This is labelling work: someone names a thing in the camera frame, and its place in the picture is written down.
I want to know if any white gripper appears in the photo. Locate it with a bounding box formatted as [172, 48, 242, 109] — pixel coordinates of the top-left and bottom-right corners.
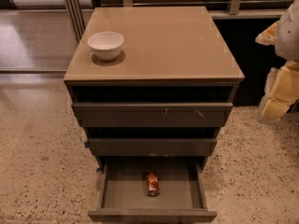
[255, 21, 299, 124]

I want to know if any red coke can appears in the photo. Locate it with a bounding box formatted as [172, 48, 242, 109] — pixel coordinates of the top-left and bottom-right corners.
[146, 171, 160, 197]

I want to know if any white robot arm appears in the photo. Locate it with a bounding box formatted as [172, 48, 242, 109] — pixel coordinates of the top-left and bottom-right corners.
[255, 0, 299, 124]

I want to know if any grey drawer cabinet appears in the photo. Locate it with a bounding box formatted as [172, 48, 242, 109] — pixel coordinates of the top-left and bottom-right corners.
[63, 6, 246, 173]

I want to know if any grey top drawer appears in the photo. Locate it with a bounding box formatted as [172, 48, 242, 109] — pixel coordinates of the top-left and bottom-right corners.
[72, 103, 233, 128]

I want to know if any grey middle drawer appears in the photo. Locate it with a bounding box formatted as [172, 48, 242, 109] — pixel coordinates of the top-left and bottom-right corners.
[88, 138, 217, 157]

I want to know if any grey open bottom drawer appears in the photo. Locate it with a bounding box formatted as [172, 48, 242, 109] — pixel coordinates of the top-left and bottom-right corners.
[89, 157, 217, 224]

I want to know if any white ceramic bowl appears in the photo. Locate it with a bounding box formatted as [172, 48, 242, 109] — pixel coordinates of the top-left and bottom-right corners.
[88, 32, 124, 61]

